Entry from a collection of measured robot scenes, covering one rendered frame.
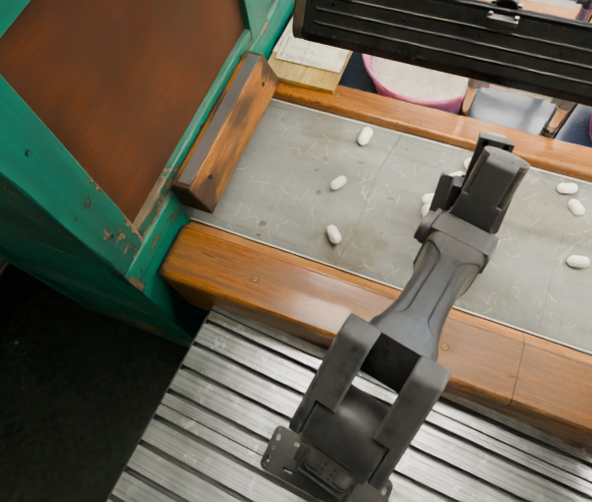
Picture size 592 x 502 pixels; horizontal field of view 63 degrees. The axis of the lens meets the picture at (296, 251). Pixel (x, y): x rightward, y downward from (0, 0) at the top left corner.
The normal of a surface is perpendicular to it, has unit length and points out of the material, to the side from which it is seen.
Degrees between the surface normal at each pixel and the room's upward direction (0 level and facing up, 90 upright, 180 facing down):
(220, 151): 67
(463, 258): 31
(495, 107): 0
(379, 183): 0
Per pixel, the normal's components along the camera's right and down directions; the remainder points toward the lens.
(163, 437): -0.08, -0.40
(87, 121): 0.93, 0.31
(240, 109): 0.81, 0.14
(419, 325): 0.21, -0.74
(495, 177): -0.47, 0.34
